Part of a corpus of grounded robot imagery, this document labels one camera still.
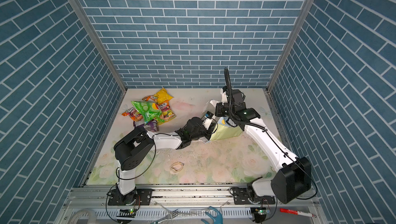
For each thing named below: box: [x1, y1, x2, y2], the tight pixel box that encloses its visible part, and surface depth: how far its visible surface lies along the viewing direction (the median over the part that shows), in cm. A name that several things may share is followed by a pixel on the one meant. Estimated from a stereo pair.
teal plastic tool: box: [200, 205, 224, 224], surface depth 69 cm
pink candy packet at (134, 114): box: [121, 106, 143, 122], surface depth 101 cm
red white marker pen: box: [279, 208, 317, 218], surface depth 71 cm
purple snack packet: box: [133, 118, 160, 133], surface depth 99 cm
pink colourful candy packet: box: [155, 100, 177, 123], surface depth 105 cm
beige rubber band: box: [170, 161, 185, 172], surface depth 85 cm
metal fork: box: [150, 209, 179, 224], surface depth 71 cm
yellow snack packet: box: [153, 87, 175, 104], surface depth 114 cm
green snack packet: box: [130, 100, 165, 125], surface depth 93 cm
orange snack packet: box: [141, 95, 158, 103], surface depth 110 cm
